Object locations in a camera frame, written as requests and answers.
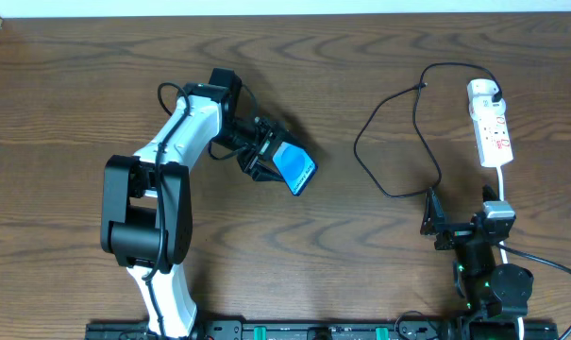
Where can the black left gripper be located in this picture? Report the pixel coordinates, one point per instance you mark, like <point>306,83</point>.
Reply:
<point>265,148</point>

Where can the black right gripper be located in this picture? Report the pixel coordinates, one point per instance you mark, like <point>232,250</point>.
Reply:
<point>456,231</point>

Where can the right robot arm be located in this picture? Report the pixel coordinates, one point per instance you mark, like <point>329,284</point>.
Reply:
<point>497,294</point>

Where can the white USB charger adapter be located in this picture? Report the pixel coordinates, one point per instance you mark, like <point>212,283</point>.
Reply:
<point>482,106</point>

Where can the white power strip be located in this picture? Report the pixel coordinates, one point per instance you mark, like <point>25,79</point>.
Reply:
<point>493,138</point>

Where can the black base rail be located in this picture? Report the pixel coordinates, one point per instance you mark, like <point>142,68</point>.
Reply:
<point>406,329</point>

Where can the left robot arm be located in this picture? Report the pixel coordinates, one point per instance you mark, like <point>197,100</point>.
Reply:
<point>147,218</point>

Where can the blue Galaxy smartphone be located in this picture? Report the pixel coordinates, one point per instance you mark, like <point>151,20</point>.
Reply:
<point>295,166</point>

